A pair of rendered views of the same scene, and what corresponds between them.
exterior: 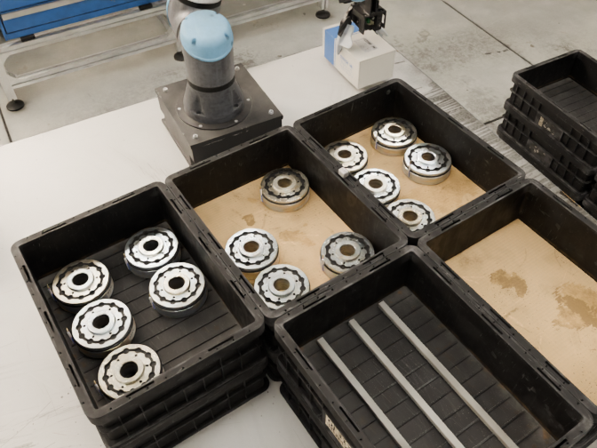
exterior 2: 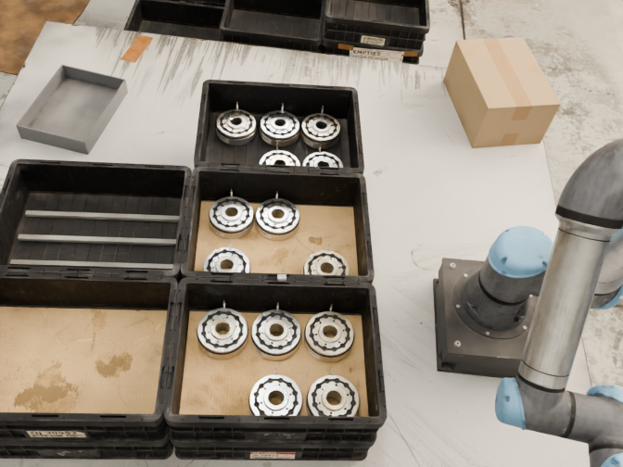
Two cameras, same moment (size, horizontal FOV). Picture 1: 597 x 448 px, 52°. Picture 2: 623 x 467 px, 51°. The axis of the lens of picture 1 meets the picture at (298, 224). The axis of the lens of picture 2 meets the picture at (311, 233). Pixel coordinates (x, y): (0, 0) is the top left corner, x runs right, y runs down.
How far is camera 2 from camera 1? 143 cm
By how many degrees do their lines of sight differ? 65
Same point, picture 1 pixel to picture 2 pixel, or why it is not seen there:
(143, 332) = (265, 147)
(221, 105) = (470, 286)
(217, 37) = (502, 248)
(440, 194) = (236, 391)
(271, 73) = not seen: hidden behind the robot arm
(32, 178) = (495, 181)
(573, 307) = (55, 390)
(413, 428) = (86, 229)
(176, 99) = not seen: hidden behind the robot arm
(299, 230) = (280, 264)
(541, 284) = (90, 385)
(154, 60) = not seen: outside the picture
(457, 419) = (68, 252)
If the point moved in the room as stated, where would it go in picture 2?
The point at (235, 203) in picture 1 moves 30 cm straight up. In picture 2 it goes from (339, 241) to (358, 153)
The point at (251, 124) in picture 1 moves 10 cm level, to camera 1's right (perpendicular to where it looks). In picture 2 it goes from (448, 318) to (429, 352)
